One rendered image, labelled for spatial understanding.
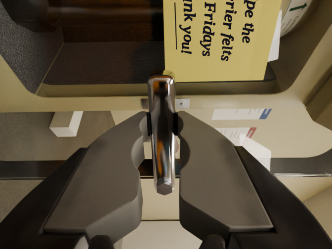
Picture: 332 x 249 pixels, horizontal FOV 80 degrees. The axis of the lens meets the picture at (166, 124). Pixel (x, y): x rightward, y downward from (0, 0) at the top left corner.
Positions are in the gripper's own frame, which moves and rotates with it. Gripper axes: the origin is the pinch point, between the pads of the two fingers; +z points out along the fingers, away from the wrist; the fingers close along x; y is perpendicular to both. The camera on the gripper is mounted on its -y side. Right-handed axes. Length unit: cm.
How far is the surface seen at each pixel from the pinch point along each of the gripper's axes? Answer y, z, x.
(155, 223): 255, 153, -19
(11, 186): 19.7, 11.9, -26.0
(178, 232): 259, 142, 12
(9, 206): 22.1, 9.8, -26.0
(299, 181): 124, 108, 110
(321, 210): 164, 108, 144
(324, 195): 150, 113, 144
